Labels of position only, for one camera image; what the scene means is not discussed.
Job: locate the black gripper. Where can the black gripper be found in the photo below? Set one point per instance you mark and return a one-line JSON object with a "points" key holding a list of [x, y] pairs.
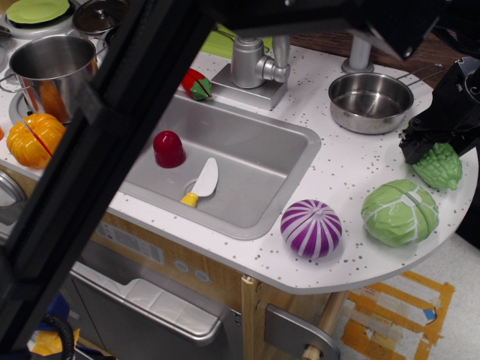
{"points": [[452, 117]]}

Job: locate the green bumpy toy squash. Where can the green bumpy toy squash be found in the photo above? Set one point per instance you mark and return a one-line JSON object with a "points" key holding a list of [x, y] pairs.
{"points": [[440, 167]]}

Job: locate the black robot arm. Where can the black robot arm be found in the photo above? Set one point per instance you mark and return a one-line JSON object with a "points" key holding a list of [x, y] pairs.
{"points": [[119, 108]]}

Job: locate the small steel pan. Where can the small steel pan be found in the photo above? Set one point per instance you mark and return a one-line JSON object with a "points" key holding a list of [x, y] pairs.
{"points": [[369, 103]]}

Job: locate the dark pot with lid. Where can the dark pot with lid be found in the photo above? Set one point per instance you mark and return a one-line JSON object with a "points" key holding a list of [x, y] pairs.
{"points": [[99, 16]]}

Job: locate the tall steel pot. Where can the tall steel pot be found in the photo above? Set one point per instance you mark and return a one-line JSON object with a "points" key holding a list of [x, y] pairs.
{"points": [[51, 71]]}

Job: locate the green toy cabbage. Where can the green toy cabbage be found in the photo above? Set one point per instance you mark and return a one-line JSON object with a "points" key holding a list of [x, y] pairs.
{"points": [[400, 213]]}

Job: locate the grey support pole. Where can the grey support pole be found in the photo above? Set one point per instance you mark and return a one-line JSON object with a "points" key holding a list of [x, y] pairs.
{"points": [[359, 57]]}

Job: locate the purple striped toy onion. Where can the purple striped toy onion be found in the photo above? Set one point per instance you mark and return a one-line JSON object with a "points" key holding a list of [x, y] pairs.
{"points": [[311, 229]]}

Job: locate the grey toy sink basin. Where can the grey toy sink basin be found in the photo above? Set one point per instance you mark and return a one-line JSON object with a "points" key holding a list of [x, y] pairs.
{"points": [[261, 162]]}

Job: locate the silver toy faucet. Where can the silver toy faucet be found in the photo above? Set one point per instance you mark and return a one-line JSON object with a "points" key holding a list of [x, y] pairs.
{"points": [[252, 77]]}

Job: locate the white yellow toy knife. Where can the white yellow toy knife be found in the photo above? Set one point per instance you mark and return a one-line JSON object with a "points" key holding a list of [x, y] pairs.
{"points": [[204, 185]]}

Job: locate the green cutting board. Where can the green cutting board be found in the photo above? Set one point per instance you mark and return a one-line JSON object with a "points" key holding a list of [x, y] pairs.
{"points": [[220, 42]]}

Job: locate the wooden toy kitchen cabinet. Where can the wooden toy kitchen cabinet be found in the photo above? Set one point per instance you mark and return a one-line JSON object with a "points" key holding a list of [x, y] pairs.
{"points": [[275, 324]]}

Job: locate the red toy chili pepper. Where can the red toy chili pepper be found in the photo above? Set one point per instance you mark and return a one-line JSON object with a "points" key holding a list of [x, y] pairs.
{"points": [[197, 85]]}

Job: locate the red toy cup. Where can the red toy cup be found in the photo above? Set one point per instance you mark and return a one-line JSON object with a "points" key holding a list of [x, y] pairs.
{"points": [[168, 149]]}

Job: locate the silver toy dishwasher door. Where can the silver toy dishwasher door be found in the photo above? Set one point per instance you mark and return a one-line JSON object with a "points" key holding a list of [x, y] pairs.
{"points": [[133, 312]]}

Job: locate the orange toy pumpkin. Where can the orange toy pumpkin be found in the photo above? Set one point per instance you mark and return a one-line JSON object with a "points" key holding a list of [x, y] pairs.
{"points": [[34, 140]]}

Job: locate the green toy plate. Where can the green toy plate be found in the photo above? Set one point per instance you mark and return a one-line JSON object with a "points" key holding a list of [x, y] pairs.
{"points": [[30, 12]]}

